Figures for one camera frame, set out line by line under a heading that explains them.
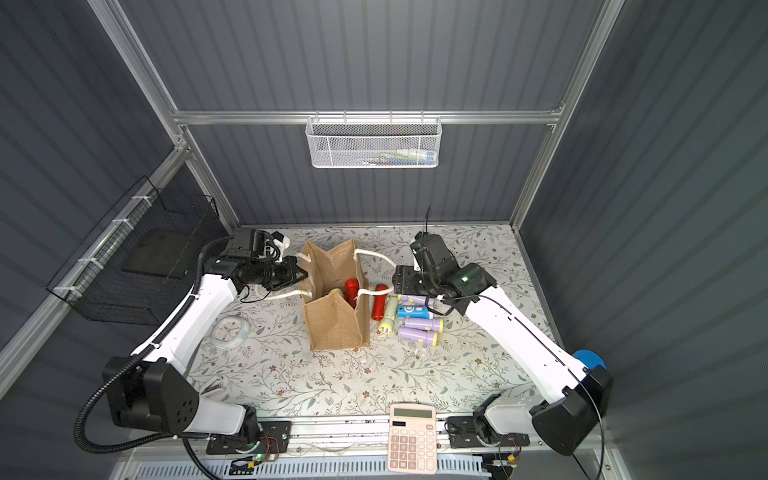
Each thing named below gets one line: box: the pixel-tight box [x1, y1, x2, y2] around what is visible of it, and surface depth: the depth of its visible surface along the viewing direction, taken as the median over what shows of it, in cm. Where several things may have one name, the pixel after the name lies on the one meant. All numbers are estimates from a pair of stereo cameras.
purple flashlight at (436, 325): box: [404, 317, 445, 333], surface depth 93 cm
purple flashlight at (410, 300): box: [397, 294, 435, 309], surface depth 98 cm
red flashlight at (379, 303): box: [371, 284, 389, 321], surface depth 98 cm
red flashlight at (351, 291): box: [344, 278, 359, 309], surface depth 98 cm
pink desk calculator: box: [387, 404, 438, 475], surface depth 74 cm
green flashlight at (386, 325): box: [378, 296, 399, 335], surface depth 93 cm
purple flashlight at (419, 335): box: [397, 326, 439, 347], surface depth 90 cm
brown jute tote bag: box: [299, 239, 370, 351], surface depth 88 cm
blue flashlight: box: [397, 305, 433, 320], surface depth 95 cm
